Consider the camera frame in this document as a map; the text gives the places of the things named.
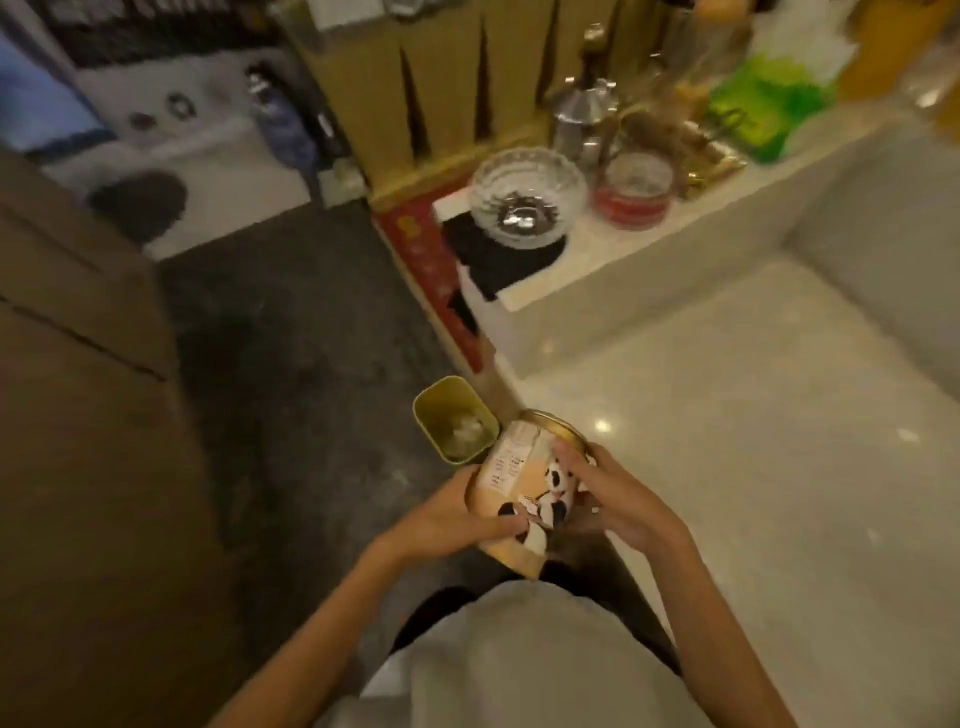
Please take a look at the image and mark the person's left hand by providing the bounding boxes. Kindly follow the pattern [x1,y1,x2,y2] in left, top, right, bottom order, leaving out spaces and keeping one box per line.
[386,465,531,562]

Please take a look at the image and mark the person's right hand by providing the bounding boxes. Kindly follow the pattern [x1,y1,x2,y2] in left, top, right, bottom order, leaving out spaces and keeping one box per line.
[553,440,693,557]

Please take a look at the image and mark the panda print tin can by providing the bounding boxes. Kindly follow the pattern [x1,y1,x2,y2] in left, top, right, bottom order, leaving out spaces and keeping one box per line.
[465,409,599,580]

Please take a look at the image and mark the person's left forearm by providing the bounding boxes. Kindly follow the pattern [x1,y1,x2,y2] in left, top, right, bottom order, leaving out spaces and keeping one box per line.
[204,536,421,728]

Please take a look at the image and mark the person's right forearm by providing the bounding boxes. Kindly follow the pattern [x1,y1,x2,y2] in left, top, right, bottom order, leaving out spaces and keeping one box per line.
[651,525,798,728]

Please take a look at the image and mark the green waste bin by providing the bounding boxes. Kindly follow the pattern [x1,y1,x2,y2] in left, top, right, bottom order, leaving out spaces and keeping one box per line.
[412,375,501,468]

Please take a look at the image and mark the person's black shorts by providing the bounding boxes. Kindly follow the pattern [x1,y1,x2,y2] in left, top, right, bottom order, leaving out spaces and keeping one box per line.
[390,558,684,676]

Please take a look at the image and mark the person's white shirt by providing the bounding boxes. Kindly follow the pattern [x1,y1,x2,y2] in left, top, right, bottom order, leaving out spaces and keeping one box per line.
[315,579,717,728]

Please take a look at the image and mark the black cloth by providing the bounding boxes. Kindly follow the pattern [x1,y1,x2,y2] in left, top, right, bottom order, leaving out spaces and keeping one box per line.
[439,210,565,304]

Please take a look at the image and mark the red patterned box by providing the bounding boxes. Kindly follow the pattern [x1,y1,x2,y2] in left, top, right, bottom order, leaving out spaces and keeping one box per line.
[373,196,487,374]

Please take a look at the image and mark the clear glass bowl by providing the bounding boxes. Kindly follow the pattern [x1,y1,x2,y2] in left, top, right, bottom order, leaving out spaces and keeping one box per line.
[470,147,589,251]

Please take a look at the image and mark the brown snack packets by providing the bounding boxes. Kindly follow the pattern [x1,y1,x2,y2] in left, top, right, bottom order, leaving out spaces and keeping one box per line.
[622,105,750,202]

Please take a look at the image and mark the steel teapot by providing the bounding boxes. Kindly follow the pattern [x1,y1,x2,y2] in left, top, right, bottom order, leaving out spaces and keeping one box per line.
[546,24,625,168]

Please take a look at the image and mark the wooden slat panel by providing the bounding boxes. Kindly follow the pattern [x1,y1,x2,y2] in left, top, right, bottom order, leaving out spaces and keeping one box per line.
[270,0,639,211]

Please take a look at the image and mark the green tissue pack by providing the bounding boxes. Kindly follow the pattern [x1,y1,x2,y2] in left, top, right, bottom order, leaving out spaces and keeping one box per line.
[705,15,860,165]

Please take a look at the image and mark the wooden cabinet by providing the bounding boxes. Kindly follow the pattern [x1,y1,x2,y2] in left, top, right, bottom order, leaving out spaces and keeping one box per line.
[0,150,249,728]

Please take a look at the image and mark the white floor mat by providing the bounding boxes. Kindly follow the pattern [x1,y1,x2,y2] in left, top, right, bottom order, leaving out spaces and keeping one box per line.
[41,48,312,264]

